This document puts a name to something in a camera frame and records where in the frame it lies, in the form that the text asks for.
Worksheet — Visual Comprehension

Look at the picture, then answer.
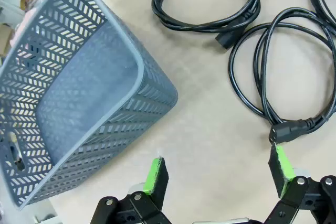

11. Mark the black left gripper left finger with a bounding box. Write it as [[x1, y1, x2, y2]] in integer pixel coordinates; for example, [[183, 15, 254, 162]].
[[90, 157, 172, 224]]

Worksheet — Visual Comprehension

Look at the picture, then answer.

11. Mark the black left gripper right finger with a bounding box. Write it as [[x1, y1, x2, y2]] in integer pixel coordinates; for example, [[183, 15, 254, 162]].
[[262, 144, 336, 224]]

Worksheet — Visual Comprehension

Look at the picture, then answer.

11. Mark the grey perforated plastic basket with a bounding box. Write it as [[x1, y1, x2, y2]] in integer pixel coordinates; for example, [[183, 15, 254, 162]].
[[0, 0, 179, 210]]

